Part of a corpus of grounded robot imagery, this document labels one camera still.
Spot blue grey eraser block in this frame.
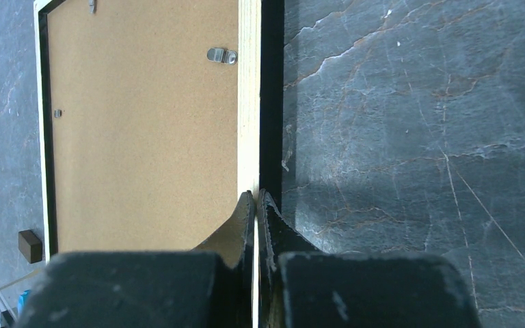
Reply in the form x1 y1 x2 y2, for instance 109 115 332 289
16 290 31 315

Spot black picture frame with photo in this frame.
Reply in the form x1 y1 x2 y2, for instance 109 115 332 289
33 1 264 327

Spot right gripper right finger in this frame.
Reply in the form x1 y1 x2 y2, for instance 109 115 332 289
257 190 481 327

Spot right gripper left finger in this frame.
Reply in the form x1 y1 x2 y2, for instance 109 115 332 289
16 191 256 327

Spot small brown wooden block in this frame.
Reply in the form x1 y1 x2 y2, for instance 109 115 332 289
18 230 43 264

